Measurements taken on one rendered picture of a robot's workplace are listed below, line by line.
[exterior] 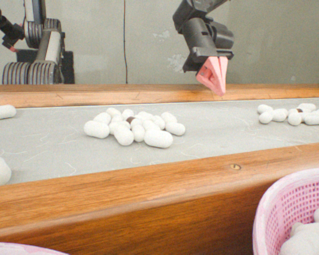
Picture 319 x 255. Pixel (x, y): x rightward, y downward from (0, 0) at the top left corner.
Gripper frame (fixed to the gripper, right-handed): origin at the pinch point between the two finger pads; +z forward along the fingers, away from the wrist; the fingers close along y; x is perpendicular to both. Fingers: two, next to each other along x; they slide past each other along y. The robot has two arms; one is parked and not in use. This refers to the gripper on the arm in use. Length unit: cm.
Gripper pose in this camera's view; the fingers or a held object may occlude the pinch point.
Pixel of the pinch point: (221, 91)
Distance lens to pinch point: 53.0
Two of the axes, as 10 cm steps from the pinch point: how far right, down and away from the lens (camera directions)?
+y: 9.3, -0.6, 3.7
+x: -2.9, 5.0, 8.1
